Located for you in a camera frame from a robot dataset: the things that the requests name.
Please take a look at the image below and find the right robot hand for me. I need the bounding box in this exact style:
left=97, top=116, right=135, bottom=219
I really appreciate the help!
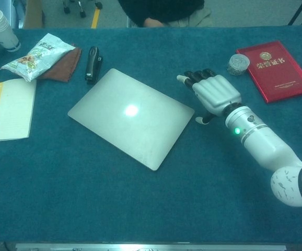
left=176, top=68, right=242, bottom=125

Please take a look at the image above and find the white chair frame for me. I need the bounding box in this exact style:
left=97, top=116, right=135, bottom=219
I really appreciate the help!
left=126, top=14, right=138, bottom=28

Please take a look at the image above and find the small clear round container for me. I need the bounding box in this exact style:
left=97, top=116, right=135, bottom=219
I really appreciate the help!
left=226, top=53, right=251, bottom=76

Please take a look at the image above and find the white nut snack bag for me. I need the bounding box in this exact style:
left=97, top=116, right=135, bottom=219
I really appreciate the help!
left=0, top=33, right=76, bottom=83

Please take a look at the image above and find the black stapler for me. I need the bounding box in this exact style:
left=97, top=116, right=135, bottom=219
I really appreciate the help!
left=84, top=46, right=103, bottom=85

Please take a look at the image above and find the red certificate folder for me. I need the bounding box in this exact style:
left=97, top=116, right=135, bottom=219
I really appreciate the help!
left=236, top=40, right=302, bottom=104

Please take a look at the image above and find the aluminium profile rail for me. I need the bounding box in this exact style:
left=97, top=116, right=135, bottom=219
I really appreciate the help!
left=15, top=242, right=287, bottom=251

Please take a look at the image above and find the seated person in dark top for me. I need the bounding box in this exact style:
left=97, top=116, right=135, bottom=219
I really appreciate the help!
left=117, top=0, right=214, bottom=28

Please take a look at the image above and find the brown leather pouch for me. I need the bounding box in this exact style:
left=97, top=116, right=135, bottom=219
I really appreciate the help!
left=39, top=43, right=83, bottom=83

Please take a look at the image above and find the silver Apple laptop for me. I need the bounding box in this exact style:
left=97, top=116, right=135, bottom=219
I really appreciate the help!
left=67, top=68, right=195, bottom=172

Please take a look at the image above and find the yellow white Lexicon notebook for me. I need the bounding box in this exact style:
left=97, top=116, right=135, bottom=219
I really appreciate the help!
left=0, top=78, right=38, bottom=144

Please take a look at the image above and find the black tripod leg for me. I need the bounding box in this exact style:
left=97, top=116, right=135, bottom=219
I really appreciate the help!
left=287, top=0, right=302, bottom=26

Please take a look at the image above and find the brown cardboard box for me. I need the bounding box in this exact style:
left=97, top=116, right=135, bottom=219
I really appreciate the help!
left=22, top=0, right=46, bottom=29

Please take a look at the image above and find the blue felt table cloth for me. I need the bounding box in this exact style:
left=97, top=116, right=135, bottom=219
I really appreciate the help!
left=0, top=25, right=302, bottom=245

